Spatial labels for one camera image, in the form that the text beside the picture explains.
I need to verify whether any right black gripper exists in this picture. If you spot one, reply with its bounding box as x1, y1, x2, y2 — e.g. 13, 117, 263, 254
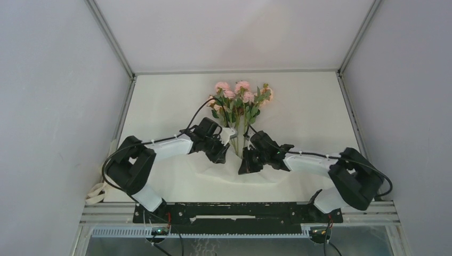
238, 146, 270, 174

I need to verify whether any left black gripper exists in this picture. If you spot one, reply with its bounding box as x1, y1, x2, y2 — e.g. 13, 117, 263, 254
202, 134, 230, 164

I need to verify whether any pink flower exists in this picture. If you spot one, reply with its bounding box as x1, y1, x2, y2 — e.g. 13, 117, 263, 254
207, 95, 237, 156
242, 88, 261, 157
245, 83, 274, 124

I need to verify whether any pink flower two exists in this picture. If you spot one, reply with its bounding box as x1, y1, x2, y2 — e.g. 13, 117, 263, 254
214, 81, 241, 156

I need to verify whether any pink flower one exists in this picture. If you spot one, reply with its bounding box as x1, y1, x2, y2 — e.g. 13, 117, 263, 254
235, 81, 255, 158

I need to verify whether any white wrapping paper sheet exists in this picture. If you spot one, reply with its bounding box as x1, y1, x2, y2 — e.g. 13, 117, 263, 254
121, 71, 358, 202

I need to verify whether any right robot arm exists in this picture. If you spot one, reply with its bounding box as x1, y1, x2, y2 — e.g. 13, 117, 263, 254
238, 131, 393, 222

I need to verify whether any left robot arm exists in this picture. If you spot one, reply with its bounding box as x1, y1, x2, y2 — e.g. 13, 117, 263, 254
101, 117, 237, 222

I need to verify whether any right circuit board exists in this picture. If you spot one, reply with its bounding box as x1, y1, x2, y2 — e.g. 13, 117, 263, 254
309, 228, 332, 237

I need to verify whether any circuit board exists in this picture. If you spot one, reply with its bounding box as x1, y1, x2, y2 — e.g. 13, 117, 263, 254
151, 228, 170, 236
309, 228, 332, 237

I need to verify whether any left circuit board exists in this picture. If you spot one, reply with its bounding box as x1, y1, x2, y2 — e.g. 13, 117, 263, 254
151, 228, 170, 236

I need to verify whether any cream ribbon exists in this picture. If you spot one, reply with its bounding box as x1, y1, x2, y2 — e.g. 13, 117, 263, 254
85, 139, 118, 205

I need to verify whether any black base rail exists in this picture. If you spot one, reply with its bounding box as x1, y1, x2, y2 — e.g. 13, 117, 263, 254
132, 202, 343, 235

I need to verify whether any white slotted cable duct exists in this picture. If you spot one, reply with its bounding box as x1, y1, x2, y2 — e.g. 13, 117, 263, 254
91, 227, 311, 238

